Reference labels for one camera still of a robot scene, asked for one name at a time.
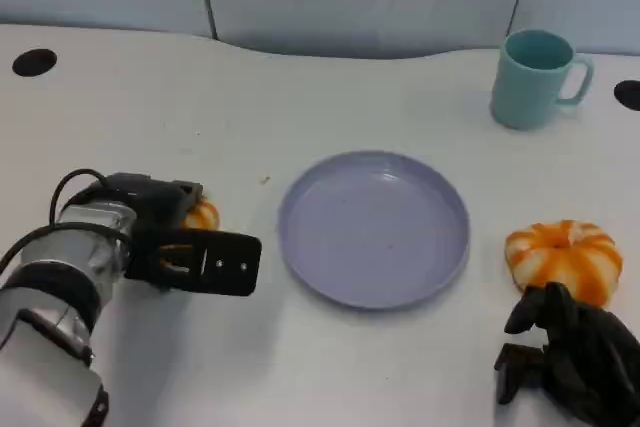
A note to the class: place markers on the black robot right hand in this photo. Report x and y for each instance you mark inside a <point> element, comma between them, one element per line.
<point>590,362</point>

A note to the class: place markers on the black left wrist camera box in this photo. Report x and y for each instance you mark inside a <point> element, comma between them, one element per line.
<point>225,262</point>

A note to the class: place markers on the orange white toy bread roll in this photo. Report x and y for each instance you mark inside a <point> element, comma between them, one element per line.
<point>560,259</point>
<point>202,214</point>

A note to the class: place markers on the pale green mug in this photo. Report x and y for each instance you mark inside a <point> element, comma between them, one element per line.
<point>525,97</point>

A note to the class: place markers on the lilac plate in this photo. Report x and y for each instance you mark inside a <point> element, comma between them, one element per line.
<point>372,232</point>

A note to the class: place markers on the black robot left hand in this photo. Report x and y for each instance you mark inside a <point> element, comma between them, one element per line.
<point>150,202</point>

